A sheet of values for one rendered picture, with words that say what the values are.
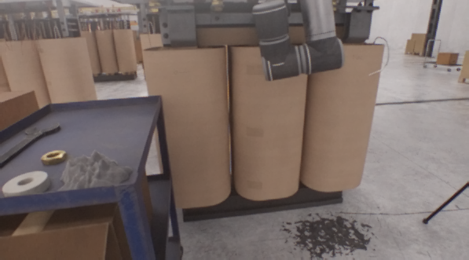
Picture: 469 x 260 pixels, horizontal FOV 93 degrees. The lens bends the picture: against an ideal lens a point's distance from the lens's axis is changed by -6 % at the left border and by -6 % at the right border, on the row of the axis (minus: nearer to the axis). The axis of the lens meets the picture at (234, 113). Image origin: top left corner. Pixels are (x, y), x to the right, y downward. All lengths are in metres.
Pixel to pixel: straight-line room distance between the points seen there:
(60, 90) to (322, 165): 2.79
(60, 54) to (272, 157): 2.55
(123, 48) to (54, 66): 3.77
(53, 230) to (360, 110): 1.37
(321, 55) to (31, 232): 0.86
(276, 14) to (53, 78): 2.77
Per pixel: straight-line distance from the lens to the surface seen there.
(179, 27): 1.17
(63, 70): 3.19
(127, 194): 0.46
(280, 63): 0.84
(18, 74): 3.43
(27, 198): 0.52
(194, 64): 1.14
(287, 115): 1.27
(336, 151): 1.50
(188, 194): 1.42
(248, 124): 1.26
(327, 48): 0.86
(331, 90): 1.36
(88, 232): 0.54
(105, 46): 6.94
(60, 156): 0.67
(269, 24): 0.81
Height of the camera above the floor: 1.15
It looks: 19 degrees down
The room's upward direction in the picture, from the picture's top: 1 degrees counter-clockwise
